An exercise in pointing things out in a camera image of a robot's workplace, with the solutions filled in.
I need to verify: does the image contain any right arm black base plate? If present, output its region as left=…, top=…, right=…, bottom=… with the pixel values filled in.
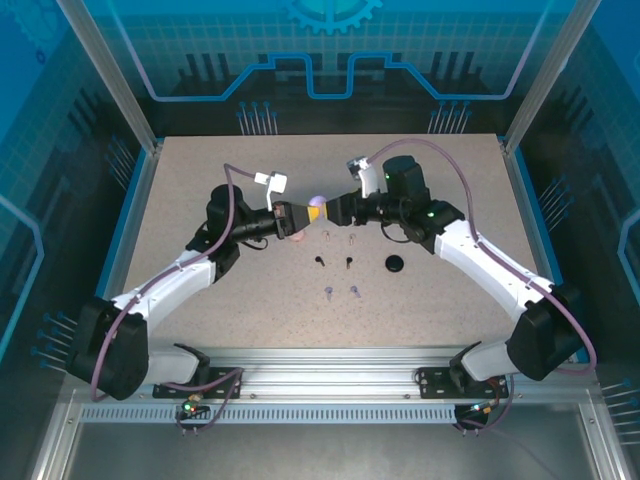
left=417, top=366, right=510, bottom=400

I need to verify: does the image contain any right gripper thin black wire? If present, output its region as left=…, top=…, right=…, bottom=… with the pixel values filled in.
left=380, top=222, right=409, bottom=245

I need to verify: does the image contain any slotted grey cable duct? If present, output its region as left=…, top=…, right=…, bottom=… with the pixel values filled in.
left=79, top=405, right=459, bottom=425

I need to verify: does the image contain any aluminium mounting rail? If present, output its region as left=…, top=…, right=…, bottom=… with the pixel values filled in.
left=64, top=346, right=596, bottom=401

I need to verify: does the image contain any aluminium front frame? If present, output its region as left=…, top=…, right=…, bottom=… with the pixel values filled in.
left=27, top=389, right=624, bottom=480

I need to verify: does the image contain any aluminium corner post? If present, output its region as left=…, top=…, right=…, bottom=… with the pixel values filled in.
left=55, top=0, right=164, bottom=154
left=502, top=0, right=604, bottom=156

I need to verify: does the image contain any blue table side trim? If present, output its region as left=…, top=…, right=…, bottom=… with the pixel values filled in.
left=508, top=147, right=590, bottom=365
left=82, top=147, right=151, bottom=364

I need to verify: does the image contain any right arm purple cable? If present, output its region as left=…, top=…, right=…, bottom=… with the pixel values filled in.
left=367, top=138, right=599, bottom=436

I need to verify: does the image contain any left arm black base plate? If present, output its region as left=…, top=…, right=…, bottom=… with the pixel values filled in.
left=152, top=366, right=245, bottom=400

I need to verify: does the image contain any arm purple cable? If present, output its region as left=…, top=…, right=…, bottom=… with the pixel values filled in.
left=367, top=138, right=599, bottom=436
left=89, top=162, right=259, bottom=436

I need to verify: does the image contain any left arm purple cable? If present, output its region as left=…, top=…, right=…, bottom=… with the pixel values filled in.
left=89, top=162, right=259, bottom=436

